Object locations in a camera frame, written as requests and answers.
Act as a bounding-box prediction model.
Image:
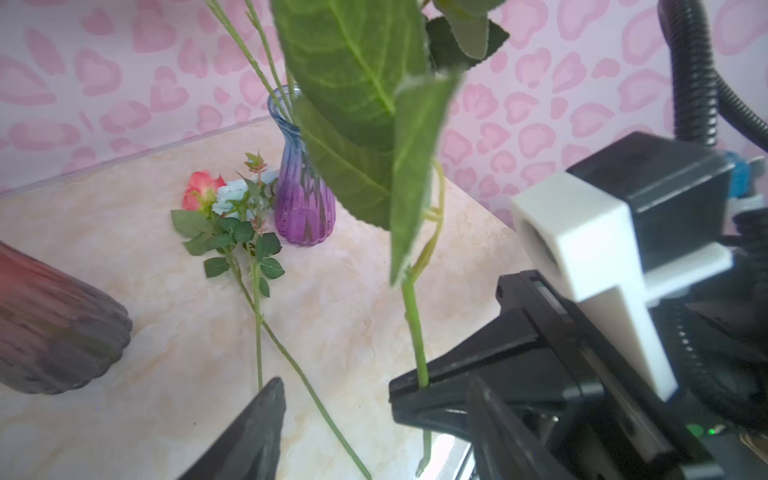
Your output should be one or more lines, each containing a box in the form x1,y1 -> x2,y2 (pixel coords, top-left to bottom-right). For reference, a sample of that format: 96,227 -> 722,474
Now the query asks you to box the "pale blue spray rose stem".
204,152 -> 285,388

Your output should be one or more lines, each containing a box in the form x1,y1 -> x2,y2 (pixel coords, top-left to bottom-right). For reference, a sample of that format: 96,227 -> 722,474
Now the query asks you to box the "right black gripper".
389,271 -> 767,479

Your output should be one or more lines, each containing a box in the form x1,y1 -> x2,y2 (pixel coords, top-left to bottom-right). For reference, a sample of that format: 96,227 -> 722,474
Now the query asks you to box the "large pink spray rose stem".
205,0 -> 294,121

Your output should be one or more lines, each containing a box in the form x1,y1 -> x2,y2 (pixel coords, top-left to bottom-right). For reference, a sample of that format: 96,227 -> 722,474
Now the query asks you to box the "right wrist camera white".
509,130 -> 736,402

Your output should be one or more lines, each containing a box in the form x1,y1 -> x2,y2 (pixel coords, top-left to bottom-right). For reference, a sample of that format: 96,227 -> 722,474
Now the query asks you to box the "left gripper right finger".
467,377 -> 573,480

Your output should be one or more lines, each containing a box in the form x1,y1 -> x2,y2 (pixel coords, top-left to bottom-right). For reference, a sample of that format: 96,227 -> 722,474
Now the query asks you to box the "red glass vase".
1,243 -> 133,395

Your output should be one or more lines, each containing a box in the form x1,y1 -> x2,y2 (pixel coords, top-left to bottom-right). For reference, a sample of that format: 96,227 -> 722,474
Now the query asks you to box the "purple blue glass vase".
268,85 -> 336,246

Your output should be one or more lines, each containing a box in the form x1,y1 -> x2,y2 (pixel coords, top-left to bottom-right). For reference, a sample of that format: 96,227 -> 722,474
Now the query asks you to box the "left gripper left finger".
181,377 -> 286,480

